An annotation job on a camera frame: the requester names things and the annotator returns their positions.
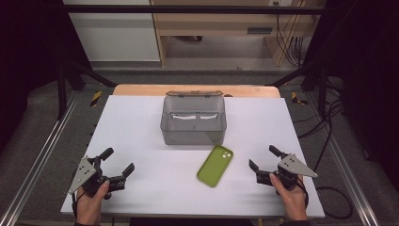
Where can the black horizontal frame bar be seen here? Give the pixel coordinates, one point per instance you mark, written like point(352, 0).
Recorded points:
point(188, 9)

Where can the person's left hand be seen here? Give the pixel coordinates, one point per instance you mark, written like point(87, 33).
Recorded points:
point(91, 204)

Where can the white cabinet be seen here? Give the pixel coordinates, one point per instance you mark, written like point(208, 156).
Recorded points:
point(116, 34)

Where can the aluminium rail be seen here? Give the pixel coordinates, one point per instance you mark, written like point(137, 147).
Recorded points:
point(348, 175)
point(37, 157)

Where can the green phone case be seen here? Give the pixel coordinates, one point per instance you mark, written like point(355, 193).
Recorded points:
point(215, 165)

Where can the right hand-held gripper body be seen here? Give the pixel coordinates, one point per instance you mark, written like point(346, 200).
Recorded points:
point(288, 171)

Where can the yellow black tape strip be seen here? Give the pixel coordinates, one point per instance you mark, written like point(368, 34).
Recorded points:
point(96, 98)
point(296, 99)

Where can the white paper strip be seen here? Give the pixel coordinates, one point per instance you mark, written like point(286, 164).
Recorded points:
point(194, 116)

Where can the black metal stand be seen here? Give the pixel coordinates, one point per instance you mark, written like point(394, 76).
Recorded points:
point(62, 94)
point(321, 91)

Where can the wooden desk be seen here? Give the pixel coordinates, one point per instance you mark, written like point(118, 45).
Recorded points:
point(219, 25)

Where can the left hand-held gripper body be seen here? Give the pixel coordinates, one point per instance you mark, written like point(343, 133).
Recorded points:
point(91, 179)

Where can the grey transparent plastic box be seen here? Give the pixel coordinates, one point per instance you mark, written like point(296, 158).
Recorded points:
point(193, 125)

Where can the person's right hand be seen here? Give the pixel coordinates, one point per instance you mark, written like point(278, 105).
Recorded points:
point(291, 201)

